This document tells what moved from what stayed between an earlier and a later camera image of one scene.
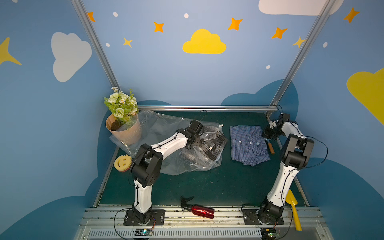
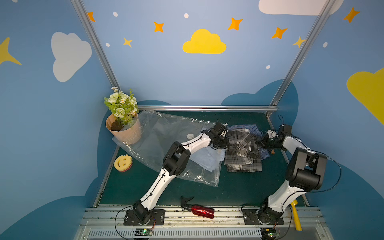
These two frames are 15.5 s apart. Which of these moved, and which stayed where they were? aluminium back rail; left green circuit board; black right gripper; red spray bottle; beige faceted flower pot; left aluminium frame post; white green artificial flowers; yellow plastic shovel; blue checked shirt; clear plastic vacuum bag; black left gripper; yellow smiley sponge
Moved: blue checked shirt; black left gripper; clear plastic vacuum bag; black right gripper
Stayed: yellow smiley sponge; aluminium back rail; beige faceted flower pot; white green artificial flowers; left green circuit board; left aluminium frame post; yellow plastic shovel; red spray bottle
